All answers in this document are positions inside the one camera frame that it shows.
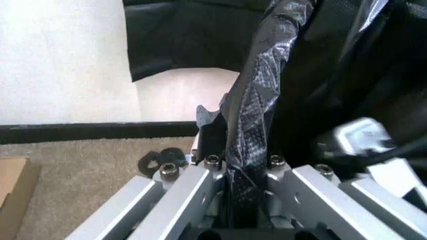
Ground black robot wrist cable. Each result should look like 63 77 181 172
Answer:
319 136 427 163

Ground brown cardboard box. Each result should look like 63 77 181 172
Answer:
0 156 43 240

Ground small black crumpled scrap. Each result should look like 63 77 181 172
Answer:
137 147 187 176

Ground black baseboard strip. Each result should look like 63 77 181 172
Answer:
0 120 203 146

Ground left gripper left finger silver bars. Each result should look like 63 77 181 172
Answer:
62 121 232 240

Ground black plastic garbage bag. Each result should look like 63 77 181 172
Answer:
122 0 427 227

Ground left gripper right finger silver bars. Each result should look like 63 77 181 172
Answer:
265 154 427 240

